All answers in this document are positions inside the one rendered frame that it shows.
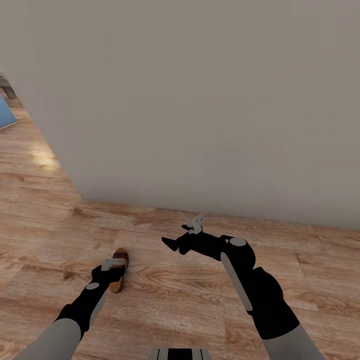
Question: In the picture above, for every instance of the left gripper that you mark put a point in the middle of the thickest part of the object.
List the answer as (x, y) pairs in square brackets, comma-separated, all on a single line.
[(113, 275)]

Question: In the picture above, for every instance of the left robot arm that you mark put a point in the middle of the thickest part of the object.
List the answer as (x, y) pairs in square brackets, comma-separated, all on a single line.
[(61, 339)]

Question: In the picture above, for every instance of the sandal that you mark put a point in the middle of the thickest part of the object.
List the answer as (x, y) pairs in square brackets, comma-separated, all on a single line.
[(121, 253)]

